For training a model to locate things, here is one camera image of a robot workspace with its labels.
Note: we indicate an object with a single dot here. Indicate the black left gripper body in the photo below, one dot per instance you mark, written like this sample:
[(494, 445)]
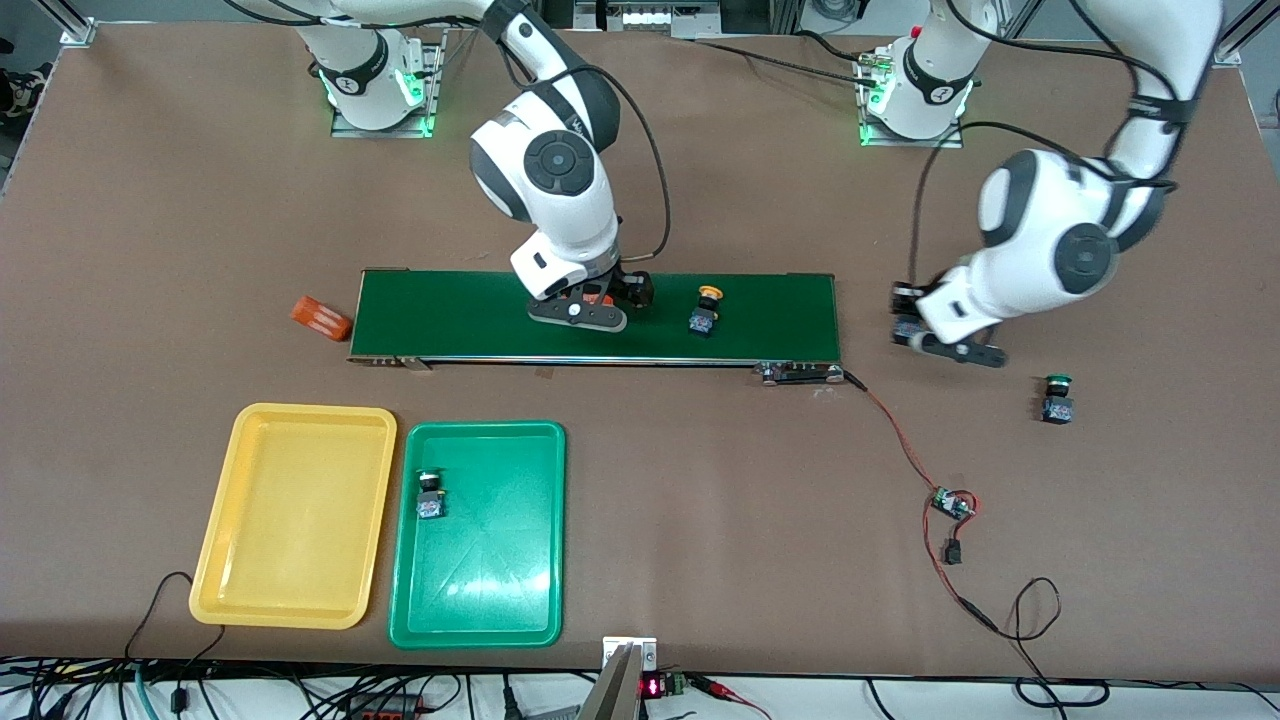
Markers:
[(908, 302)]

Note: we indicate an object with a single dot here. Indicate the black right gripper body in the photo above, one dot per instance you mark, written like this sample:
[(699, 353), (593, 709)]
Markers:
[(634, 287)]

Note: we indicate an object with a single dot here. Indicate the yellow push button switch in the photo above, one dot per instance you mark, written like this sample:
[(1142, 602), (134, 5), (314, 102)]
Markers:
[(907, 328), (703, 322)]

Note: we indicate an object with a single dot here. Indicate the green push button switch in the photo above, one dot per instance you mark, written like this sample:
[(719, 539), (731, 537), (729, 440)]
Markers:
[(430, 505), (1058, 405)]

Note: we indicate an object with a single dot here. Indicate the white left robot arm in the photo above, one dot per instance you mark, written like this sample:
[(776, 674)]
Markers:
[(1050, 240)]

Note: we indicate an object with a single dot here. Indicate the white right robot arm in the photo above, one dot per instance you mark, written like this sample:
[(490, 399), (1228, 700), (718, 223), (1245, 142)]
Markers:
[(560, 200)]

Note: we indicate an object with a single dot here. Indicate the green belt conveyor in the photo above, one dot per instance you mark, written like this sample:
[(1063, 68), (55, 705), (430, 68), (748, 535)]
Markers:
[(450, 315)]

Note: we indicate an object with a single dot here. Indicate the small green circuit board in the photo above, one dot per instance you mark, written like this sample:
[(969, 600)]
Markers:
[(950, 503)]

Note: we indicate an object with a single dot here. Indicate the small black connector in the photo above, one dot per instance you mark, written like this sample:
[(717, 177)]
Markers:
[(952, 552)]

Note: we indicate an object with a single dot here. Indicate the grey metal equipment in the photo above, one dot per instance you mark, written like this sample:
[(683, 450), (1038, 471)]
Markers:
[(640, 15)]

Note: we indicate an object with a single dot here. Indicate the green plastic tray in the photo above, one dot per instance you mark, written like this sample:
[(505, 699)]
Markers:
[(500, 560)]

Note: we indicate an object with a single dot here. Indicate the red digit display module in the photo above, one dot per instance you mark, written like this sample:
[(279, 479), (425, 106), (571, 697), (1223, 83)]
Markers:
[(652, 687)]

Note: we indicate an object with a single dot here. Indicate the red clip lead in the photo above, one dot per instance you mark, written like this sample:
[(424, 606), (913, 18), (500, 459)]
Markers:
[(730, 692)]

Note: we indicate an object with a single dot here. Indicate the yellow plastic tray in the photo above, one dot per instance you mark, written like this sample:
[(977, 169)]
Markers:
[(290, 520)]

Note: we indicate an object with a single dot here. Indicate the dark shoe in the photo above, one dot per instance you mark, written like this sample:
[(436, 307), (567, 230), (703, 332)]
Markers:
[(25, 90)]

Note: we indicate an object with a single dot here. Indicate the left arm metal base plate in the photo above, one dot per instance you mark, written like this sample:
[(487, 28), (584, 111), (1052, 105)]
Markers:
[(940, 143)]

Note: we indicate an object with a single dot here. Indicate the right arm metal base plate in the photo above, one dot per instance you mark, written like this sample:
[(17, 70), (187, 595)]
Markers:
[(435, 100)]

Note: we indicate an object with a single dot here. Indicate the grey metal camera mount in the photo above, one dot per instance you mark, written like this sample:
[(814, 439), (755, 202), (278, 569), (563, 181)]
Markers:
[(615, 690)]

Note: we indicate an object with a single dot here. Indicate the aluminium frame profile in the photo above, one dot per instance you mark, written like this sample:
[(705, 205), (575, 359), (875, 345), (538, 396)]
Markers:
[(1245, 30), (75, 28)]

